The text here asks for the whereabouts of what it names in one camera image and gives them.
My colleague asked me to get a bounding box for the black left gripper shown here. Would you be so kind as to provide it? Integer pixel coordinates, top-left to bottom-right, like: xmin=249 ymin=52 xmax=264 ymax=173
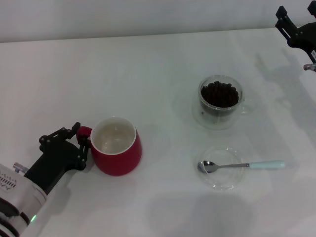
xmin=23 ymin=122 xmax=91 ymax=195

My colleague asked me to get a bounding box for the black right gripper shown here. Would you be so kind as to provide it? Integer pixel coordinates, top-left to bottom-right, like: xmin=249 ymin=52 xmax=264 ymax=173
xmin=275 ymin=0 xmax=316 ymax=62

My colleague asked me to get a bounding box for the red ceramic mug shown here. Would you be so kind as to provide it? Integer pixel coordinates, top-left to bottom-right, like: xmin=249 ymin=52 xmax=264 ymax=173
xmin=76 ymin=116 xmax=143 ymax=176

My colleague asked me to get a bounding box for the blue handled metal spoon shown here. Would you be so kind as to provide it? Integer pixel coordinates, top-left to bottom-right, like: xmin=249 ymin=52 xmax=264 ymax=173
xmin=197 ymin=159 xmax=286 ymax=173

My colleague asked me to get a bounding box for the coffee beans pile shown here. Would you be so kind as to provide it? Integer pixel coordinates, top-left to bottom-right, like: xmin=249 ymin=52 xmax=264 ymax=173
xmin=200 ymin=80 xmax=239 ymax=109

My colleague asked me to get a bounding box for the clear glass saucer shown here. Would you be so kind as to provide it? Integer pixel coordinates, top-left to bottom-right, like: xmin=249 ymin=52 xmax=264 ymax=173
xmin=194 ymin=145 xmax=246 ymax=191
xmin=191 ymin=95 xmax=244 ymax=130

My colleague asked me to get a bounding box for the double wall glass cup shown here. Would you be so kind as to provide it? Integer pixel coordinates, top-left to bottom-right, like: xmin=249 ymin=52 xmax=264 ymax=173
xmin=198 ymin=75 xmax=257 ymax=119

